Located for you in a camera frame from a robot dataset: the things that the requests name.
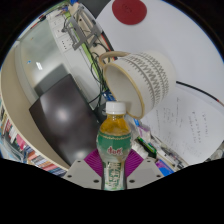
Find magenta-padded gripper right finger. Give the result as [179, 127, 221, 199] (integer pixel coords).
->
[125, 148, 165, 190]

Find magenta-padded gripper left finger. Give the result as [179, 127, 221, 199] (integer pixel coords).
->
[63, 148, 105, 191]

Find green-labelled plastic drink bottle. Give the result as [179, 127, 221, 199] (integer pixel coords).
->
[96, 101, 133, 192]

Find blue tissue box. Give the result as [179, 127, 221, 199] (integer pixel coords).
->
[154, 159, 176, 177]

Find black computer monitor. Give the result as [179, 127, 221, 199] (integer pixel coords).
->
[28, 73, 108, 167]

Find white handwritten paper sheet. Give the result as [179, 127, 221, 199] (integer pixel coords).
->
[139, 96, 224, 165]

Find wooden shelf with books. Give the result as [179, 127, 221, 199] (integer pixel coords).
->
[0, 49, 70, 178]

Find white patterned ceramic cup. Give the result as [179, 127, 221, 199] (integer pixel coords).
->
[98, 50, 177, 121]

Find thin dark pen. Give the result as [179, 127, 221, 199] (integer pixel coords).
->
[175, 80, 224, 106]

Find frosted glass partition panel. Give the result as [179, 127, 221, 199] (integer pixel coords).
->
[14, 19, 82, 101]

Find grey metal laptop stand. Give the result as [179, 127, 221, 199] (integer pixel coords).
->
[61, 4, 103, 51]

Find flat round red coaster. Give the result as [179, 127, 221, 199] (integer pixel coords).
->
[111, 0, 148, 26]

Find black monitor cables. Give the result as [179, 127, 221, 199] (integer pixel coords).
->
[89, 33, 112, 112]

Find white wall socket row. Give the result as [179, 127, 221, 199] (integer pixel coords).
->
[49, 16, 76, 52]

